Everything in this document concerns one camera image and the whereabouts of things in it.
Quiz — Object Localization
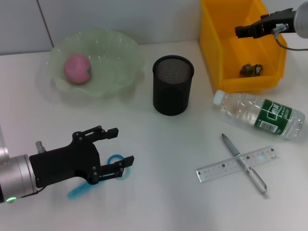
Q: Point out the silver ballpoint pen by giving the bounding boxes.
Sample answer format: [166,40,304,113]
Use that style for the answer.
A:
[221,133,270,199]

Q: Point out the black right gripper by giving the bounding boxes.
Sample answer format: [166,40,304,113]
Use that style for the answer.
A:
[235,8,298,39]

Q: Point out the green glass fruit plate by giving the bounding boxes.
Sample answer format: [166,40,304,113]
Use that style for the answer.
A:
[47,27,145,99]

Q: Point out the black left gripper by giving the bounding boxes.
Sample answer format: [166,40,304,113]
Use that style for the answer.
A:
[29,125,135,188]

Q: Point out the yellow plastic bin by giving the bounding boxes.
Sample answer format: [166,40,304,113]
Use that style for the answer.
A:
[199,0,288,94]

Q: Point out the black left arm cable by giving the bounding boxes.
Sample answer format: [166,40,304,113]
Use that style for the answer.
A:
[21,186,46,198]

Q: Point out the blue scissors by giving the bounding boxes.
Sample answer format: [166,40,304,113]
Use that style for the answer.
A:
[67,154,132,200]

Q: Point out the clear plastic ruler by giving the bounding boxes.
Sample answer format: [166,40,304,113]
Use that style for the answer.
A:
[195,146,280,183]

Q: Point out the black mesh pen cup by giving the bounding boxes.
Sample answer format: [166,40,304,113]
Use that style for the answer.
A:
[152,55,194,116]

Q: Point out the pink toy peach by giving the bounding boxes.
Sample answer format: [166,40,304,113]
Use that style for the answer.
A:
[64,54,92,84]

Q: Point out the clear green-label water bottle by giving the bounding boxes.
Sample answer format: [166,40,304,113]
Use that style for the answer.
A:
[212,89,305,141]

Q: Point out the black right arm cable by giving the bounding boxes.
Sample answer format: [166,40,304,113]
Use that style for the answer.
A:
[273,30,308,51]

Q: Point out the green plastic wrapper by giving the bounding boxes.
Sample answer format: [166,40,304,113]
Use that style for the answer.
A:
[239,63,263,77]

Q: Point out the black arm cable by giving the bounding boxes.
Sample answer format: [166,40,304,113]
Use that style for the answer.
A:
[21,186,46,198]
[273,30,308,51]

